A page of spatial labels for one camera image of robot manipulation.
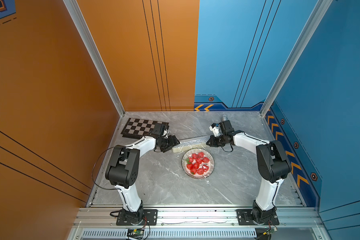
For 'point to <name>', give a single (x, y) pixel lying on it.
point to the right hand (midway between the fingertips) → (207, 142)
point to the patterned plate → (211, 163)
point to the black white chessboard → (135, 128)
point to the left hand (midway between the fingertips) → (177, 142)
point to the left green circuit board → (138, 233)
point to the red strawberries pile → (196, 163)
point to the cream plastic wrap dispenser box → (190, 144)
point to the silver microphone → (224, 118)
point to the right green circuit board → (270, 231)
